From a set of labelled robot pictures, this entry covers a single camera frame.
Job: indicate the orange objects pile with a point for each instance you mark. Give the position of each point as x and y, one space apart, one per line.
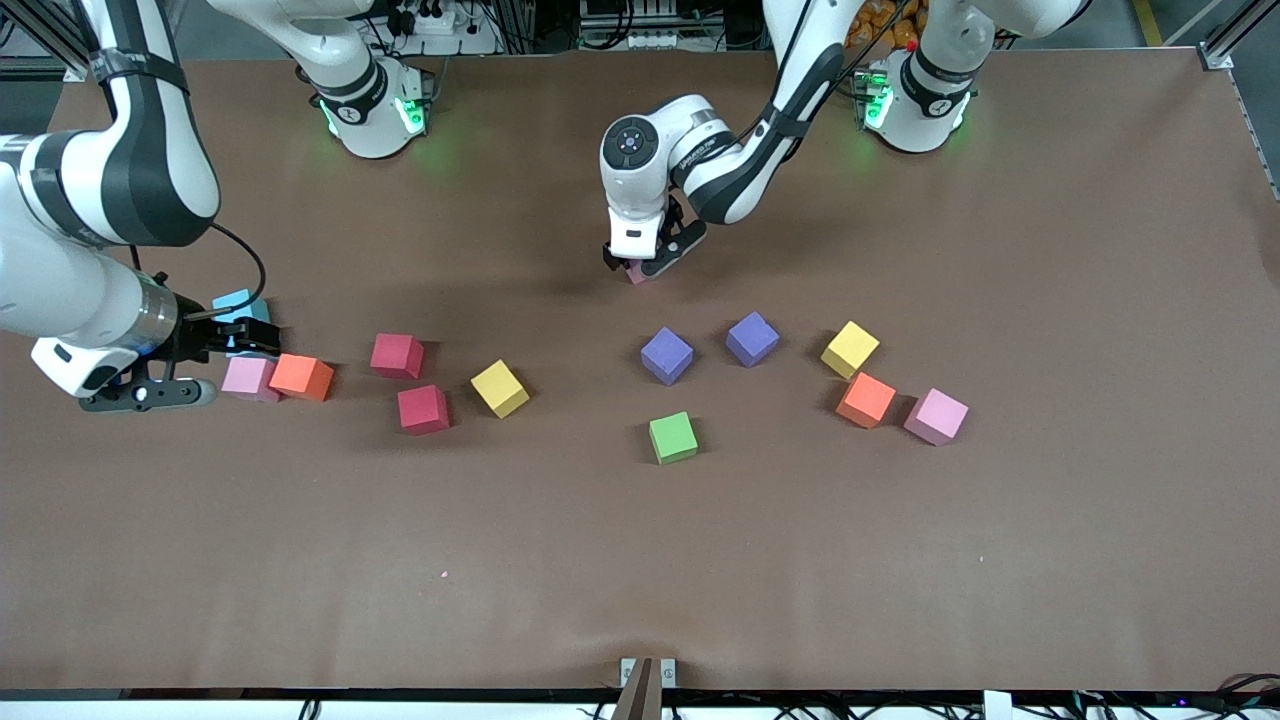
880 30

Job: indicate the purple foam cube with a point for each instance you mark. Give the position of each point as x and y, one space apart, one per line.
752 338
667 355

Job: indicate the red foam cube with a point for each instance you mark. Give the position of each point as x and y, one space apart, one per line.
397 355
423 409

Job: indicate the brown table cover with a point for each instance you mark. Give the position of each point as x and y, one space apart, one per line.
640 560

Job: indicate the yellow foam cube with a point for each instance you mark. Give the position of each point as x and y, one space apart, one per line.
850 349
499 388

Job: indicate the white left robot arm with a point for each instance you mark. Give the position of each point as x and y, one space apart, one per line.
745 170

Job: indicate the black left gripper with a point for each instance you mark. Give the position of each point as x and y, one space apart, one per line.
674 226

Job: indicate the green foam cube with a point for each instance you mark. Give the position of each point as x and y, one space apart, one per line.
673 437

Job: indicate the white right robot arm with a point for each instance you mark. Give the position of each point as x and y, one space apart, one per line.
100 190

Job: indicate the white power strip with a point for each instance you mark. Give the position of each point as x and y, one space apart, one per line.
430 20

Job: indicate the orange foam cube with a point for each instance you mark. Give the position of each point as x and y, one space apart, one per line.
301 377
866 399

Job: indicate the aluminium frame rail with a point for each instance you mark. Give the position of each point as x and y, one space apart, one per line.
1215 55
45 38

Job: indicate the pink foam cube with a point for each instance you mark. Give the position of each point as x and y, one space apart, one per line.
936 416
641 274
248 380

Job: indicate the white tag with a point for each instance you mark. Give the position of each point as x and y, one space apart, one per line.
997 707

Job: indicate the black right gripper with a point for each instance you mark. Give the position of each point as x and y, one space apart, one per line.
194 335

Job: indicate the silver metal bracket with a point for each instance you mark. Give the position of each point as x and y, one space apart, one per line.
668 672

